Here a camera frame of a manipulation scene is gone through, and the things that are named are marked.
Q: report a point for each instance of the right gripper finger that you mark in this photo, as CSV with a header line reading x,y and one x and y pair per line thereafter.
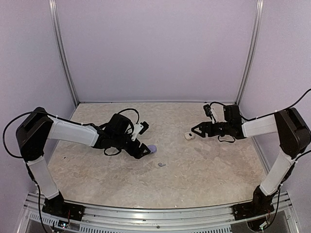
x,y
201,133
203,126

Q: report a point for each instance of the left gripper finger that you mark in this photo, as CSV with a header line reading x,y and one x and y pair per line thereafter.
x,y
144,148
142,153

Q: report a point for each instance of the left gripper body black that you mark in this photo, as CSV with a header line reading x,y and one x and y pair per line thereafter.
x,y
132,151

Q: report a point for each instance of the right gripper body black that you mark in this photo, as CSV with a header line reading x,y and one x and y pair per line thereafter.
x,y
215,132

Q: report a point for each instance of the purple round charging case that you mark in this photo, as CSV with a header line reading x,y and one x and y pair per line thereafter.
x,y
152,148

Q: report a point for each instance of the cream earbud charging case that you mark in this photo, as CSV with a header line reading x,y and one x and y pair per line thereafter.
x,y
189,136

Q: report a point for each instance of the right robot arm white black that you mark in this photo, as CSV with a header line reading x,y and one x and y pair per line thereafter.
x,y
286,128

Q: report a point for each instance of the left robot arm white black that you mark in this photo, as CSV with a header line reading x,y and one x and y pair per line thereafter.
x,y
39,126

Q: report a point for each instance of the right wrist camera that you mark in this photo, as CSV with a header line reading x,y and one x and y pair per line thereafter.
x,y
209,113

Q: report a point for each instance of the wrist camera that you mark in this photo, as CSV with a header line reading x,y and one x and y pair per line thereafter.
x,y
139,128
209,113

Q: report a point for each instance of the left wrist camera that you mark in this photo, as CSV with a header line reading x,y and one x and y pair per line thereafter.
x,y
139,128

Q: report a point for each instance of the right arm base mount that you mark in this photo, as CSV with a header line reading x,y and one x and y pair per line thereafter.
x,y
252,211

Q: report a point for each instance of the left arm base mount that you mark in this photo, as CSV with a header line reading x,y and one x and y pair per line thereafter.
x,y
57,206

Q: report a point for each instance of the right aluminium frame post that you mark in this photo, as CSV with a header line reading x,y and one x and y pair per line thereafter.
x,y
251,50

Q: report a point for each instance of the aluminium frame post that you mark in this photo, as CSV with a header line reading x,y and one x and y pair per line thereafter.
x,y
251,50
61,51

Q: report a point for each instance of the front aluminium rail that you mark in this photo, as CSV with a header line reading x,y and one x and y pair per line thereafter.
x,y
107,219

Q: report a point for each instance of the left aluminium frame post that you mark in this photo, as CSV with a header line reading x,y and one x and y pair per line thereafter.
x,y
61,51

